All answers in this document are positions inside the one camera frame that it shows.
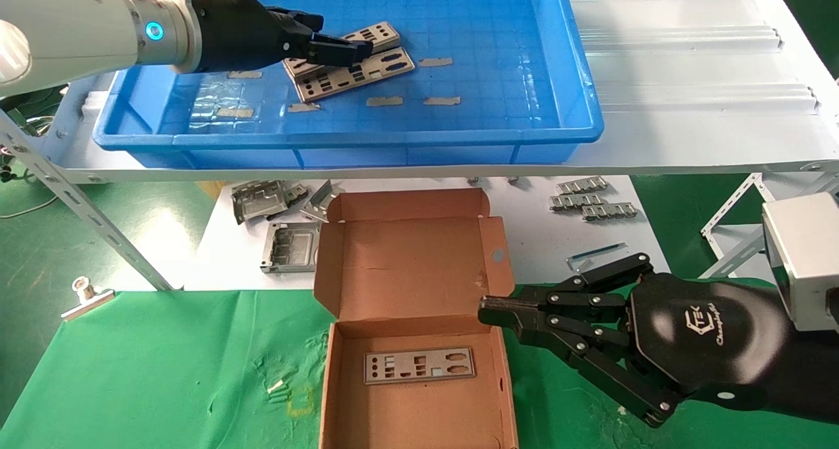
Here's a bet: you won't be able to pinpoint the brown cardboard box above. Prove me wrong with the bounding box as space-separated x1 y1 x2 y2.
313 187 518 449

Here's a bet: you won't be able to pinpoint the white angle steel bracket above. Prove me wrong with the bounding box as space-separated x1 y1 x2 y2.
700 171 839 281

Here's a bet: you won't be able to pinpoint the green cloth mat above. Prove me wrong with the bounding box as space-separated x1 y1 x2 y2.
0 277 839 449

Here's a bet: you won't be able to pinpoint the blue plastic tray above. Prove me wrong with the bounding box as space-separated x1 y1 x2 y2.
92 0 604 170

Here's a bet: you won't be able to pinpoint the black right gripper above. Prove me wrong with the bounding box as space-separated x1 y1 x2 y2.
478 252 839 430

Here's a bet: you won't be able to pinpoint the thin dark metal rod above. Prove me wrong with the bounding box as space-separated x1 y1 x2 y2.
566 242 627 273

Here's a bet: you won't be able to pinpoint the angled grey metal plate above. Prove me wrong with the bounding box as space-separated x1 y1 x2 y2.
300 180 345 224

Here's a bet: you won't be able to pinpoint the stamped grey metal bracket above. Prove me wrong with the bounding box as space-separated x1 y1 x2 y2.
231 180 289 225

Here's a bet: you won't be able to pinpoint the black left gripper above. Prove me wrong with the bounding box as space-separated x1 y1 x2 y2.
190 0 374 75

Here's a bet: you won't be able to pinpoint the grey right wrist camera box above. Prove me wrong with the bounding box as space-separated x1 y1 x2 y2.
762 193 839 332

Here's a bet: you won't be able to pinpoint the silver metal clip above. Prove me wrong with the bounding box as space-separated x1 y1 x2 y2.
61 277 115 321

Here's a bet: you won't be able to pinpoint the white floor cable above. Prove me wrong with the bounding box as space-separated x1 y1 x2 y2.
0 195 60 220

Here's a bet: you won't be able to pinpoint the white sheet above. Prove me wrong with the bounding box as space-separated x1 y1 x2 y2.
184 176 671 291

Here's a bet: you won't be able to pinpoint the toothed grey metal strip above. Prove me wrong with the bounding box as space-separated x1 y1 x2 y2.
581 202 639 222
549 193 607 212
556 176 609 195

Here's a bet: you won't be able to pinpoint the grey metal socket frame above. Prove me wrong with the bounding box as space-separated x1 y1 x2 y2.
260 222 322 274

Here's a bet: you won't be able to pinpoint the perforated steel shelf post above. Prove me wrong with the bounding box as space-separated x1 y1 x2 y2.
0 108 174 291

